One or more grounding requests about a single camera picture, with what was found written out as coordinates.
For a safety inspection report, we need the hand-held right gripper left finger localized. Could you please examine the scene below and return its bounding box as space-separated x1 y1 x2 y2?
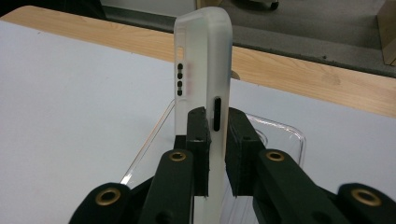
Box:
138 106 213 224

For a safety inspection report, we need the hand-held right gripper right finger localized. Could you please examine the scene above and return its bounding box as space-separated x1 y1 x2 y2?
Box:
225 106 353 224

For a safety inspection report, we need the clear plastic tray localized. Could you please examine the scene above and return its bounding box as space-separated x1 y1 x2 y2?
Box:
120 98 308 224

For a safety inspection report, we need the translucent blue phone case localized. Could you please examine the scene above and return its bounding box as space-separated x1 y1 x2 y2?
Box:
173 6 234 224

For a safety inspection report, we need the white board sheet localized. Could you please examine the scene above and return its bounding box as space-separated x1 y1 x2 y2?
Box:
0 19 396 224

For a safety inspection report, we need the light wooden desk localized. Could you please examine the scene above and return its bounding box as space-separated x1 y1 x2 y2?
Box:
195 0 396 67

